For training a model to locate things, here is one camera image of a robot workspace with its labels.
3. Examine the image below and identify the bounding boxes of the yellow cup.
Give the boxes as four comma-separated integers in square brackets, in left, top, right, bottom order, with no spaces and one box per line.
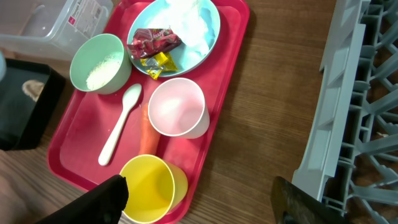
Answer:
[120,154,188,223]

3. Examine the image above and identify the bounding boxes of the white plastic spoon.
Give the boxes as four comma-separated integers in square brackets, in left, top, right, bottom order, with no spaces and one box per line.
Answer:
[98,83,142,166]

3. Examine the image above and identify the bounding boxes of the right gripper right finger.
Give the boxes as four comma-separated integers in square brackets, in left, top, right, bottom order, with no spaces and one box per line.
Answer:
[271,176,351,224]

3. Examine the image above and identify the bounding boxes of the light blue plate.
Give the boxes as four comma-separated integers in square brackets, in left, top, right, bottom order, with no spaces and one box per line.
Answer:
[127,0,221,77]

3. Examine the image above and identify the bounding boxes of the red serving tray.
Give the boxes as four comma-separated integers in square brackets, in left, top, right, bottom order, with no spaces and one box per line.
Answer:
[47,0,250,223]

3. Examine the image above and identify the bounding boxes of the yellow snack wrapper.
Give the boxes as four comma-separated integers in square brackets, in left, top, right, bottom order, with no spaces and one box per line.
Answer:
[140,52,179,80]

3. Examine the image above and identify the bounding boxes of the white napkin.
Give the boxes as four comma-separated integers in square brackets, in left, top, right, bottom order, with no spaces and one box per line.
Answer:
[147,0,215,56]

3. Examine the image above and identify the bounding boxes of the orange carrot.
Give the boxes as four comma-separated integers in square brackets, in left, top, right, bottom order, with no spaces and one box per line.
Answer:
[139,103,160,155]

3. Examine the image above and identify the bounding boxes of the red snack wrapper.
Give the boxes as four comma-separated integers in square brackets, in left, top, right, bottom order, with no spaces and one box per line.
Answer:
[127,29,182,59]

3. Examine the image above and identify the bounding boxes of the grey dishwasher rack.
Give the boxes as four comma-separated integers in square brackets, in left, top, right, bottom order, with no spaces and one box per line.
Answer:
[292,0,397,223]

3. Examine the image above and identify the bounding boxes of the black waste tray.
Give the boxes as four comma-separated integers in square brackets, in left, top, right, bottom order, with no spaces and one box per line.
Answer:
[1,58,65,151]

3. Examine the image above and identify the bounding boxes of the clear plastic bin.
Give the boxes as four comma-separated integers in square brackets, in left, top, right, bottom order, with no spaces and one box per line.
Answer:
[1,0,114,61]

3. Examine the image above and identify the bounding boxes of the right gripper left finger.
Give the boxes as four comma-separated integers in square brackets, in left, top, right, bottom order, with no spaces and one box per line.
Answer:
[37,175,129,224]

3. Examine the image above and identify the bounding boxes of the pink cup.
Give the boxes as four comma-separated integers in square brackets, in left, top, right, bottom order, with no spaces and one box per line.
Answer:
[148,78,210,139]

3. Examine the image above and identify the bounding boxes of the green bowl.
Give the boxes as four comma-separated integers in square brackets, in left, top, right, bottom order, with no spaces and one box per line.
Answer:
[70,34,132,95]

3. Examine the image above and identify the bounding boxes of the brown food lump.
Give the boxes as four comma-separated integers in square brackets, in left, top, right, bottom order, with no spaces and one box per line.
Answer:
[22,80,45,102]

